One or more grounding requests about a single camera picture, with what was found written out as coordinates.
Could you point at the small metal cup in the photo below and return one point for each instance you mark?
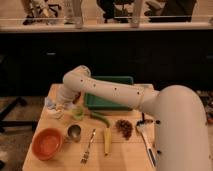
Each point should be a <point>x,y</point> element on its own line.
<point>74,133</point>

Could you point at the brown grape bunch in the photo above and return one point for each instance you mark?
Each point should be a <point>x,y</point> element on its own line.
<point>125,127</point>

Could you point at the yellow banana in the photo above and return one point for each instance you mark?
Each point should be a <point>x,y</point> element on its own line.
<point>107,140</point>

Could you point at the black office chair base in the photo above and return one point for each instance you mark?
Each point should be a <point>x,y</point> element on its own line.
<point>8,118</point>

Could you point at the green toy vegetable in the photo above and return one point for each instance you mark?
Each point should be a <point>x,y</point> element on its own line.
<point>78,113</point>

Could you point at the green plastic tray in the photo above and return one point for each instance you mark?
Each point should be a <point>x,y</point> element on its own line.
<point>93,102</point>

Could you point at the light blue towel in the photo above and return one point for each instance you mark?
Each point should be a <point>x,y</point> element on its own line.
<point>49,103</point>

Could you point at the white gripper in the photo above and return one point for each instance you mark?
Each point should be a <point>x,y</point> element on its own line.
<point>63,97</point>

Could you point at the white handled spatula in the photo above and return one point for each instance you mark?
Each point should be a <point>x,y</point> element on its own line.
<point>140,126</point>

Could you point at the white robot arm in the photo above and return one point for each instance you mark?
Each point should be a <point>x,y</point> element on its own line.
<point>181,132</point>

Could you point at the orange bowl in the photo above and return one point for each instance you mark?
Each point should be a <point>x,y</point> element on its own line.
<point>47,143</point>

